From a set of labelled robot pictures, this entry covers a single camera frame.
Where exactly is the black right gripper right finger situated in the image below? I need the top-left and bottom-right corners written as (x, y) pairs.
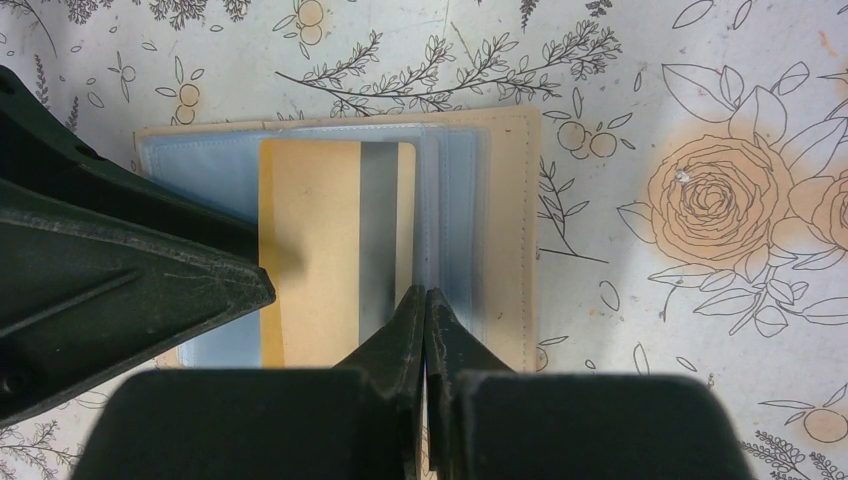
top-left (425, 289), bottom-right (752, 479)

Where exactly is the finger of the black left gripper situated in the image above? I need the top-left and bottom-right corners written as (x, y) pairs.
top-left (1, 67), bottom-right (259, 262)
top-left (1, 182), bottom-right (275, 426)

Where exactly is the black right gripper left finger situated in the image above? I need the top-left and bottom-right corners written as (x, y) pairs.
top-left (73, 286), bottom-right (426, 479)

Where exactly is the gold card with grey stripe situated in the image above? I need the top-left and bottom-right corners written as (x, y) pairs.
top-left (258, 139), bottom-right (416, 368)

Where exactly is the beige card holder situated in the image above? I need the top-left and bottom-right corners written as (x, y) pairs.
top-left (135, 106), bottom-right (540, 371)

